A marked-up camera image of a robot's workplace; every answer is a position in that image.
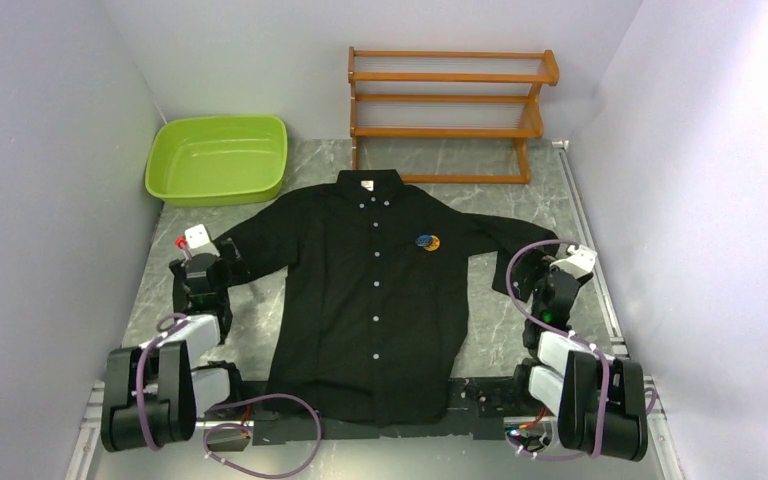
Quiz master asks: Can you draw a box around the orange wooden shoe rack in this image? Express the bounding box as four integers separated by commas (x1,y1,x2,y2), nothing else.
347,47,561,184

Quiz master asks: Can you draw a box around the green plastic basin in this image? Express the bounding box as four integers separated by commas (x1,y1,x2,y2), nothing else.
144,115,288,207

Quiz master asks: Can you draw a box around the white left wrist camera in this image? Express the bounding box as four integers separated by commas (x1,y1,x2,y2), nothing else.
175,224,220,260

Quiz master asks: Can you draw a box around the aluminium table edge rail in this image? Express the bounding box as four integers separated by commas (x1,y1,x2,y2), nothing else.
551,141,685,480

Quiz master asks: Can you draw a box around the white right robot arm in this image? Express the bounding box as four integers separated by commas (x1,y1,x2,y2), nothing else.
509,243,657,462

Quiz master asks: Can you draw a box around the black button shirt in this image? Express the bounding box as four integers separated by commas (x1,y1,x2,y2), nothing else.
219,170,557,426

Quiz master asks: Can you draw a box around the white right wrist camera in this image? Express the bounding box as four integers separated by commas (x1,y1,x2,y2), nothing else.
550,244,598,280

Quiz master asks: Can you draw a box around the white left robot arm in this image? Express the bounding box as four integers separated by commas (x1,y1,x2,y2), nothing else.
100,240,247,452

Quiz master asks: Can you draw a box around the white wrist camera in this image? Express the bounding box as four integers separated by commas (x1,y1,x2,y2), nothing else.
175,224,220,260
550,244,598,280

